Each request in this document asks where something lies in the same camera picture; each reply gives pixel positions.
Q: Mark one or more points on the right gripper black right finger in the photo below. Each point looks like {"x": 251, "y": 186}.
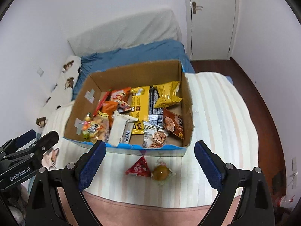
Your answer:
{"x": 255, "y": 206}

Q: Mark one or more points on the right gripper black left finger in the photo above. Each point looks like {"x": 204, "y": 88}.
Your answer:
{"x": 44, "y": 205}

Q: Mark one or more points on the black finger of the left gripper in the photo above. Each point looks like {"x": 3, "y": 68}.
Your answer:
{"x": 13, "y": 145}
{"x": 40, "y": 146}

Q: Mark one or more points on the yellow Tawn cracker bag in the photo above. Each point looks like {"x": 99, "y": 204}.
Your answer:
{"x": 103, "y": 130}

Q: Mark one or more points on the red triangular snack packet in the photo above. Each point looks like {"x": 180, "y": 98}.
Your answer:
{"x": 140, "y": 168}

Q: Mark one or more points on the orange snack bag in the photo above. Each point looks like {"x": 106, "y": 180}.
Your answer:
{"x": 118, "y": 102}

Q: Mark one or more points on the brown egg snack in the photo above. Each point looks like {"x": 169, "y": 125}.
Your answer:
{"x": 161, "y": 172}

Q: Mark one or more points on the colourful candy bag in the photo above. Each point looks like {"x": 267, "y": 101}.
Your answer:
{"x": 89, "y": 127}

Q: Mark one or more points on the white dog print pillow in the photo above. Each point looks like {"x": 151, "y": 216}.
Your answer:
{"x": 62, "y": 91}

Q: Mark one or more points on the striped cat print blanket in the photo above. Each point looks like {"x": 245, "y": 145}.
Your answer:
{"x": 220, "y": 118}

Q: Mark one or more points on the red long snack packet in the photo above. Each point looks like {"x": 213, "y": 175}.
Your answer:
{"x": 102, "y": 99}

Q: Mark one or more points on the white paper snack bag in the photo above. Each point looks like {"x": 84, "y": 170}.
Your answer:
{"x": 121, "y": 129}

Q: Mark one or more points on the yellow black snack bag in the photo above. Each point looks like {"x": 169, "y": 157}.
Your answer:
{"x": 142, "y": 107}

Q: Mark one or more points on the cookie packet clear wrapper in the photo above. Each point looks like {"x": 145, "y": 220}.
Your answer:
{"x": 154, "y": 136}

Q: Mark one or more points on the cardboard milk carton box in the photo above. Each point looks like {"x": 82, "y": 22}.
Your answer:
{"x": 134, "y": 75}

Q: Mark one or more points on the brown noodle snack packet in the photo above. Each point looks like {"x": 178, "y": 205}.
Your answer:
{"x": 173, "y": 123}

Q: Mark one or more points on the blue bed sheet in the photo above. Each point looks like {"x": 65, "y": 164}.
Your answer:
{"x": 168, "y": 49}

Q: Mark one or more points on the yellow chips bag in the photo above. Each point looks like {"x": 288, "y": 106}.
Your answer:
{"x": 167, "y": 94}

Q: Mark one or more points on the white pillow at headboard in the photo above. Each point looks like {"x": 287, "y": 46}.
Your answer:
{"x": 127, "y": 31}

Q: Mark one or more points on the white door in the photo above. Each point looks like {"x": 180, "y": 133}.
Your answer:
{"x": 211, "y": 31}

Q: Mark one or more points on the door handle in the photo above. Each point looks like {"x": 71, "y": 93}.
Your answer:
{"x": 196, "y": 7}

